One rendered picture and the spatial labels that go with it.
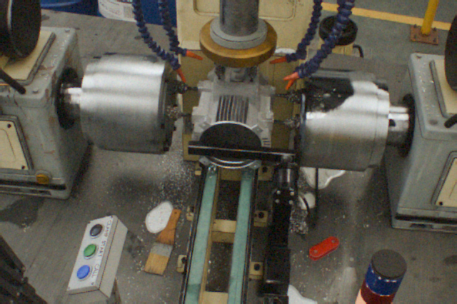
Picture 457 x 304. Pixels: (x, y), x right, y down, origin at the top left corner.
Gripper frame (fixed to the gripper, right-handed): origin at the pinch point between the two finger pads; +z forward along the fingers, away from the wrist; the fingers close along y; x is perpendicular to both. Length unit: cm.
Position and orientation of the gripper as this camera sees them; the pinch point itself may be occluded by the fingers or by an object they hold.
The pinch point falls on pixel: (30, 300)
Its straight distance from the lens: 103.4
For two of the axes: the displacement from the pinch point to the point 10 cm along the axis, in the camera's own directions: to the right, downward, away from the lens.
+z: 4.4, 6.6, 6.1
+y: 1.0, -7.1, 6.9
